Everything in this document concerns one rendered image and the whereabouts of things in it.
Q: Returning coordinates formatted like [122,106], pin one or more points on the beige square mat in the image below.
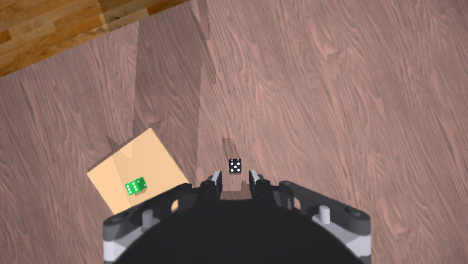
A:
[145,157]

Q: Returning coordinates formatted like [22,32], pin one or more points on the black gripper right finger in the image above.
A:
[350,225]

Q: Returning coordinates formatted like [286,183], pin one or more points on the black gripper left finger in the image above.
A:
[121,229]

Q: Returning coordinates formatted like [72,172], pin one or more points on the green die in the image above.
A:
[135,186]

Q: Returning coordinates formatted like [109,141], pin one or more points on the black die with white pips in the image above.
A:
[235,166]

